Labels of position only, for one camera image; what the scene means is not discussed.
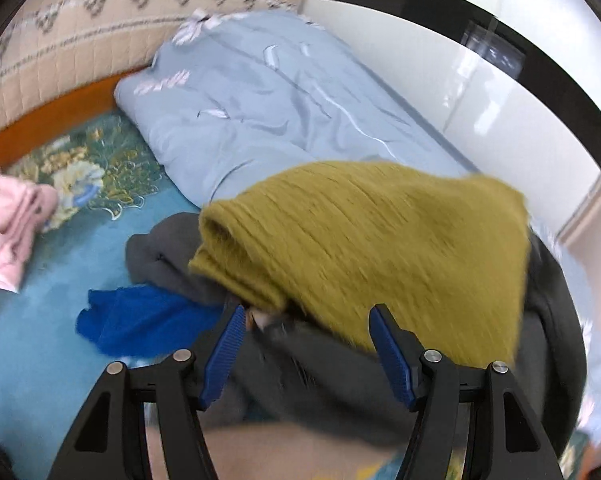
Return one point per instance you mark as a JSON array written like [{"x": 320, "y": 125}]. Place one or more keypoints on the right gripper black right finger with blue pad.
[{"x": 505, "y": 438}]

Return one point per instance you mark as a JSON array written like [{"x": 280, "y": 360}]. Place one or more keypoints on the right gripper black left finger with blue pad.
[{"x": 108, "y": 437}]

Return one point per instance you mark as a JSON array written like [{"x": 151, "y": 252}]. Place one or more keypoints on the olive green knit sweater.
[{"x": 448, "y": 256}]

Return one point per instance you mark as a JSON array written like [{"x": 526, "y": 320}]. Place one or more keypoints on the teal floral bed blanket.
[{"x": 110, "y": 188}]

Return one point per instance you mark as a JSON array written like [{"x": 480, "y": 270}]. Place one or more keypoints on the royal blue garment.
[{"x": 144, "y": 321}]

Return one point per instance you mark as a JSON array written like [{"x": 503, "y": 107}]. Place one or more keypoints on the beige garment yellow print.
[{"x": 281, "y": 450}]

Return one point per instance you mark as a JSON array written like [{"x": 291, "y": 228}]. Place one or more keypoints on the dark grey garment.
[{"x": 297, "y": 372}]

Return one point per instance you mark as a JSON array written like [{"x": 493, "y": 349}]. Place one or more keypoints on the pink folded garment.
[{"x": 25, "y": 207}]

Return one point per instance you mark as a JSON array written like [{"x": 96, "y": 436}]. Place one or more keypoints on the light blue floral duvet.
[{"x": 232, "y": 99}]

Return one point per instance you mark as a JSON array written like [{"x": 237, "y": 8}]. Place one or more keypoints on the white black wardrobe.
[{"x": 514, "y": 85}]

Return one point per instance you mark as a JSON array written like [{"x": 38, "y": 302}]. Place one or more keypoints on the beige quilted headboard cover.
[{"x": 51, "y": 47}]

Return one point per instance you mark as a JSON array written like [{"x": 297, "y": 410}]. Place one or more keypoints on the orange wooden bed frame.
[{"x": 49, "y": 121}]

